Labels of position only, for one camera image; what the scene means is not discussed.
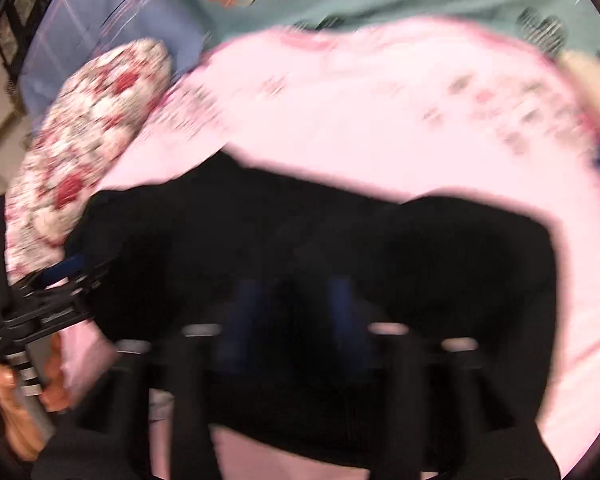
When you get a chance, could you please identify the pink floral bedspread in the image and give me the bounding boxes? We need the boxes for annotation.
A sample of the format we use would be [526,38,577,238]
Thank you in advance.
[54,15,600,480]

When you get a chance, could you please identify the blue plaid pillow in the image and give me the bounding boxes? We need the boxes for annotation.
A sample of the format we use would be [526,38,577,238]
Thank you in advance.
[18,0,209,131]

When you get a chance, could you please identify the person left hand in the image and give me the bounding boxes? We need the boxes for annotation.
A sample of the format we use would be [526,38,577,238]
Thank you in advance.
[0,334,71,463]

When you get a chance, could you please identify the black pants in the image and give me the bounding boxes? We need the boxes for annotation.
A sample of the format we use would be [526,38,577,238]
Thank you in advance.
[61,149,566,474]

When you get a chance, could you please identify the dark framed wall pictures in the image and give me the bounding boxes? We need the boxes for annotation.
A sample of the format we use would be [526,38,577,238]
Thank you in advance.
[0,0,52,84]

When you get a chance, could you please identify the red floral bolster pillow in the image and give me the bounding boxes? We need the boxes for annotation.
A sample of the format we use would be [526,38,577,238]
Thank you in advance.
[4,38,172,284]

